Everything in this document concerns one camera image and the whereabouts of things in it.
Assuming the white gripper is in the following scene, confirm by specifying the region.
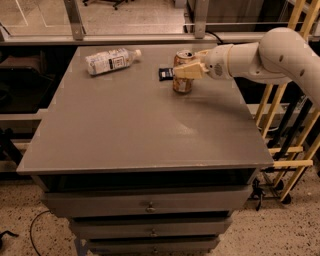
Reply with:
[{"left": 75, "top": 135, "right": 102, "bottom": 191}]
[{"left": 173, "top": 44, "right": 233, "bottom": 80}]

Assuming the orange soda can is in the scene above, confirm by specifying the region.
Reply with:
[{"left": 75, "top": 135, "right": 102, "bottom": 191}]
[{"left": 173, "top": 50, "right": 194, "bottom": 94}]

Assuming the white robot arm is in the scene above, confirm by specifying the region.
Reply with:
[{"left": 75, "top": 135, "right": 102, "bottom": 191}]
[{"left": 173, "top": 27, "right": 320, "bottom": 109}]

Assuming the yellow wooden rack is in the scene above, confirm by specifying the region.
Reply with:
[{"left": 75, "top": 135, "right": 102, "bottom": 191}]
[{"left": 253, "top": 0, "right": 320, "bottom": 205}]

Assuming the clear plastic water bottle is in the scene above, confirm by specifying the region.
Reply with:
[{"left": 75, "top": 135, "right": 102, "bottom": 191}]
[{"left": 85, "top": 48, "right": 142, "bottom": 76}]

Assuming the office chair base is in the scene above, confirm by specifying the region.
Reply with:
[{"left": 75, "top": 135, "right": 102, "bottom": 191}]
[{"left": 81, "top": 0, "right": 129, "bottom": 11}]

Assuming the grey drawer cabinet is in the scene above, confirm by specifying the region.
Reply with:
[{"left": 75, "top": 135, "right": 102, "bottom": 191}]
[{"left": 18, "top": 45, "right": 272, "bottom": 246}]

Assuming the top drawer with knob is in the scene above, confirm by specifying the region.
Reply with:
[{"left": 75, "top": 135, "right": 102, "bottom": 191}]
[{"left": 42, "top": 185, "right": 251, "bottom": 218}]

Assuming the drawer with knob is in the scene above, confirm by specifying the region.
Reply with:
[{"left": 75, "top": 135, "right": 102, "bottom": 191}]
[
  {"left": 42, "top": 185, "right": 251, "bottom": 218},
  {"left": 71, "top": 217, "right": 232, "bottom": 239},
  {"left": 88, "top": 237, "right": 219, "bottom": 254}
]

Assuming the middle drawer with knob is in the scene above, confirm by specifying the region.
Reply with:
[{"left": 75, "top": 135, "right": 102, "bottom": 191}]
[{"left": 71, "top": 217, "right": 232, "bottom": 239}]

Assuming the bottom drawer with knob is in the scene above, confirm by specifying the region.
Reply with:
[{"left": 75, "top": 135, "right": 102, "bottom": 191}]
[{"left": 88, "top": 237, "right": 219, "bottom": 254}]

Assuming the metal railing frame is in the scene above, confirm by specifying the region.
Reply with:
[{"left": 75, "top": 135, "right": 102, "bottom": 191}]
[{"left": 0, "top": 0, "right": 320, "bottom": 45}]

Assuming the black cable behind table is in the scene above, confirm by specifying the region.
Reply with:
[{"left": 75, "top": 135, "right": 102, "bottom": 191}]
[{"left": 205, "top": 30, "right": 225, "bottom": 46}]

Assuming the black floor cable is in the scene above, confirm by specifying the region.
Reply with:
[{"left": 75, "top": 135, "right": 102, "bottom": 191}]
[{"left": 0, "top": 209, "right": 52, "bottom": 256}]

